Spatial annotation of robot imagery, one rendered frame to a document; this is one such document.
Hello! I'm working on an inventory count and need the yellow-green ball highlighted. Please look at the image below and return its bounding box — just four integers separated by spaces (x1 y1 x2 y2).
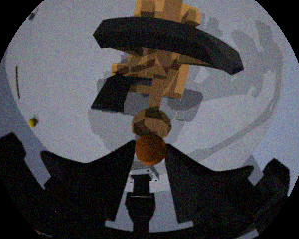
29 119 37 127

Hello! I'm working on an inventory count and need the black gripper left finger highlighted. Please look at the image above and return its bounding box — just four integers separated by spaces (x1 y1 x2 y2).
39 139 135 222

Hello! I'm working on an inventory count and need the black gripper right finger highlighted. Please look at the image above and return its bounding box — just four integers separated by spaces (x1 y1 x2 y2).
165 143 254 224

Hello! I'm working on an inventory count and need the brown ball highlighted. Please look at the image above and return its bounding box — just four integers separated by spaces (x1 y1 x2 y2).
135 134 166 166

